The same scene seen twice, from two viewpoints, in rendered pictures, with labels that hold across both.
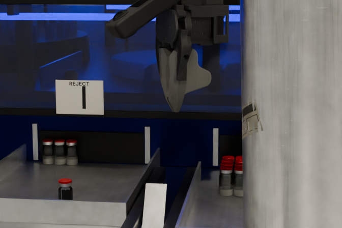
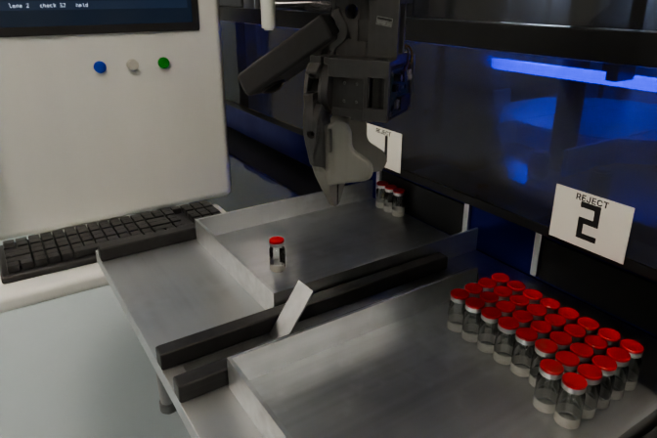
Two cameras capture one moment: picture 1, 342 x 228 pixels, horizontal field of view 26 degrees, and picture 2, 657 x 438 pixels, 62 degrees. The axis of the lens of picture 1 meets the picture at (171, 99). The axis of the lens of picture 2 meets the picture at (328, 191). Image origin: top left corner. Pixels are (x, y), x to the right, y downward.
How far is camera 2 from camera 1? 0.80 m
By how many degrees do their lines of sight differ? 49
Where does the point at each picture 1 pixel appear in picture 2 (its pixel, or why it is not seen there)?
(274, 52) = not seen: outside the picture
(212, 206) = (403, 339)
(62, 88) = (371, 133)
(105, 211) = (262, 292)
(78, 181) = (359, 239)
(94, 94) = (394, 148)
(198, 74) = (351, 160)
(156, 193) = (299, 297)
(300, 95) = not seen: outside the picture
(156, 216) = (286, 325)
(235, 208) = (420, 357)
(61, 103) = not seen: hidden behind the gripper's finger
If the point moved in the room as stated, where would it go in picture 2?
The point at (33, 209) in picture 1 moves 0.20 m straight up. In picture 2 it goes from (228, 260) to (217, 115)
